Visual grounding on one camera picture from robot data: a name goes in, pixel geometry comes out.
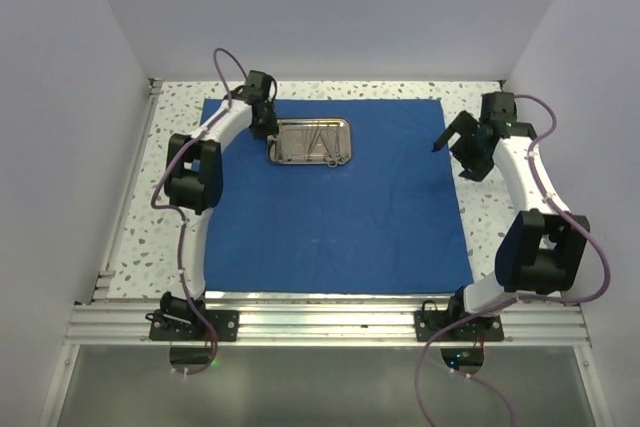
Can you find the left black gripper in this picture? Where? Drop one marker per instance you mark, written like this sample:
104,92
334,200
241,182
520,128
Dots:
272,128

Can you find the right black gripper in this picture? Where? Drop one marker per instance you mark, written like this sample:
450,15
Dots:
465,125

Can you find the steel instrument tray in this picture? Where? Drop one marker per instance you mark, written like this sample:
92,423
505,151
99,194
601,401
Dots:
288,146

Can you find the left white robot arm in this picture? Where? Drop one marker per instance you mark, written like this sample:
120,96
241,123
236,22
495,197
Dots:
192,183

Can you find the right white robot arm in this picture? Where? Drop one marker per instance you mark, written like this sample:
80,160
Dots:
541,252

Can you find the steel surgical scissors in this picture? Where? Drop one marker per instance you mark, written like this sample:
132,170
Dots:
329,135

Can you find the steel forceps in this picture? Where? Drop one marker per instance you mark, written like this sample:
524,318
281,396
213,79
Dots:
313,132

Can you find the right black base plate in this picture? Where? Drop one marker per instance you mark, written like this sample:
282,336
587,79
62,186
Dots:
451,324

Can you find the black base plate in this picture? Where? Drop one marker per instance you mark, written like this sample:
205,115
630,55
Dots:
451,324
165,328

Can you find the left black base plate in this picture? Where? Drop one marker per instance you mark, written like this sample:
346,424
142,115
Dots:
165,328

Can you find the aluminium front rail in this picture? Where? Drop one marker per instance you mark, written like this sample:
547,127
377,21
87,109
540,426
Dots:
347,321

